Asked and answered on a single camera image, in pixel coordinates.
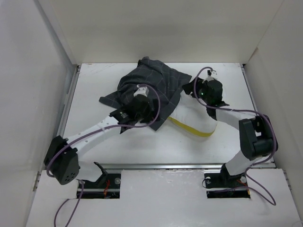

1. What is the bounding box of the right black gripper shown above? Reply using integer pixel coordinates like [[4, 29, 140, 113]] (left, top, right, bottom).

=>
[[181, 76, 211, 105]]

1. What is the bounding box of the dark grey checked pillowcase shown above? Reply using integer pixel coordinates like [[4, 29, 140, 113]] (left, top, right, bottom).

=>
[[99, 57, 192, 131]]

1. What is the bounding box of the cream pillow with yellow edge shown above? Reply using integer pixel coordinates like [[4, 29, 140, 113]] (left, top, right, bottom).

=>
[[168, 91, 217, 138]]

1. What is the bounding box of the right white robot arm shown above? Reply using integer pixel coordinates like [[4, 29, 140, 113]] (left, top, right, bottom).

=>
[[182, 79, 278, 189]]

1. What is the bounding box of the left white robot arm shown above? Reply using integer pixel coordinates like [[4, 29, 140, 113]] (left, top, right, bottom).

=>
[[44, 94, 160, 188]]

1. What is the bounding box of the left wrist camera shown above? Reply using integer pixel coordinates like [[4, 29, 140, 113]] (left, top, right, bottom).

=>
[[134, 86, 149, 97]]

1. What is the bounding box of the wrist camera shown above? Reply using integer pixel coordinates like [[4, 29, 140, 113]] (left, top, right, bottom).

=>
[[206, 69, 217, 81], [134, 86, 149, 97]]

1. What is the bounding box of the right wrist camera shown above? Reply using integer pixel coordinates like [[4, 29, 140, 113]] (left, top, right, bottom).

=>
[[206, 69, 217, 81]]

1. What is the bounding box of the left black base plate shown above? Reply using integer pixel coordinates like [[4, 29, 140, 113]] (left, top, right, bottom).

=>
[[84, 170, 121, 192]]

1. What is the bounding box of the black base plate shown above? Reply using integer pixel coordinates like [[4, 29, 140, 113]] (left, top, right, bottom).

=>
[[84, 170, 121, 192], [204, 173, 247, 189]]

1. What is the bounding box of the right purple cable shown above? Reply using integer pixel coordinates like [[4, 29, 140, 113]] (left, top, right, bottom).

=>
[[193, 66, 277, 206]]

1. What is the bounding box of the purple cable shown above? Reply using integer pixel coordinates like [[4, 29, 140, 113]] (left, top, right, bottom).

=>
[[46, 84, 161, 225], [193, 66, 277, 206]]

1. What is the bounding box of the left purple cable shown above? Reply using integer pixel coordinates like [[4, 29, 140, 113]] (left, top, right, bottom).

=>
[[46, 84, 161, 225]]

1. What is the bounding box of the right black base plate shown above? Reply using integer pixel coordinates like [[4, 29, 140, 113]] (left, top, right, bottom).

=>
[[204, 173, 247, 189]]

